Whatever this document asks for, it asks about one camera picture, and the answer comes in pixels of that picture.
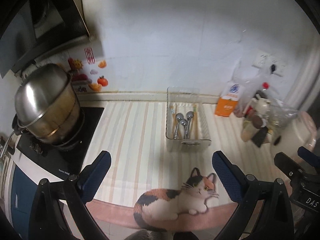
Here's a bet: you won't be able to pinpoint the steel cooking pot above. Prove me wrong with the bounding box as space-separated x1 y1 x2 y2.
12 63 80 144

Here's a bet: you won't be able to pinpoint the black packet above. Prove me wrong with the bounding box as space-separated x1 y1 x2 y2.
251 126 268 148

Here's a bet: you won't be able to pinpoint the striped cat table mat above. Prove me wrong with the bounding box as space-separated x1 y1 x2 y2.
84 101 284 228

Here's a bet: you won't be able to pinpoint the clear plastic bag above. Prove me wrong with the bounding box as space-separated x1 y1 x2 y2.
232 61 298 129

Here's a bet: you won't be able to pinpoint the plastic cup with lid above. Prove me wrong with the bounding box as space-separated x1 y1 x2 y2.
240 115 267 142

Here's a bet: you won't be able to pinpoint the green banded bamboo chopstick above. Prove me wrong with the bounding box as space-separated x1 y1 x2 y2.
193 104 199 140

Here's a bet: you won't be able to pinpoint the clear plastic organizer tray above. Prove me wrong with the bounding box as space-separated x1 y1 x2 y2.
165 87 212 153

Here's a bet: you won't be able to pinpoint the white rice cooker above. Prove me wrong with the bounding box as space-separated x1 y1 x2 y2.
270 112 317 163

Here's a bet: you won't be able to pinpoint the fruit wall stickers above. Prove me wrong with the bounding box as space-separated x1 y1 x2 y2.
67 46 110 94

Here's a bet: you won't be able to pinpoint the range hood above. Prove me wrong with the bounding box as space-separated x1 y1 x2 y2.
1 0 90 77

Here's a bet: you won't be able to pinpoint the steel spoon upper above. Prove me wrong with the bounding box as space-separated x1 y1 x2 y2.
185 111 194 139

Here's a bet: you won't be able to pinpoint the black induction stove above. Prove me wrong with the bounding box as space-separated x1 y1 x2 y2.
17 107 104 180

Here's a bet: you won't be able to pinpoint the large steel spoon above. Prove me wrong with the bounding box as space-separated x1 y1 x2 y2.
174 113 184 139

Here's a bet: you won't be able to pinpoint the steel spoon pointed bowl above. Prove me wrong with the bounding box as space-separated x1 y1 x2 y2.
180 119 188 139

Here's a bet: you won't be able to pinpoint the orange white carton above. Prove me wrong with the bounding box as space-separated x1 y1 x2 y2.
215 81 245 117

